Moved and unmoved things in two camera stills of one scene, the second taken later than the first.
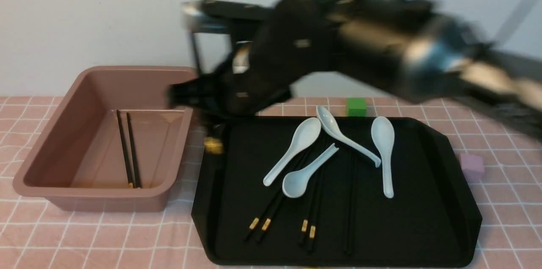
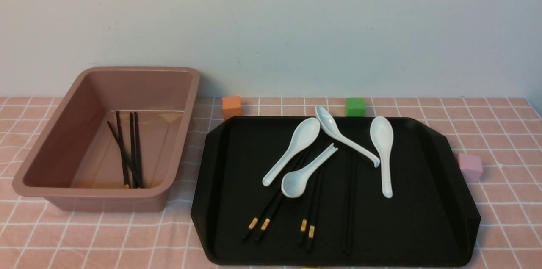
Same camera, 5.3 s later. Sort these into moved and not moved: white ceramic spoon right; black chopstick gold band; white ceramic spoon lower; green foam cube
Moved: black chopstick gold band
Not moved: white ceramic spoon right; white ceramic spoon lower; green foam cube
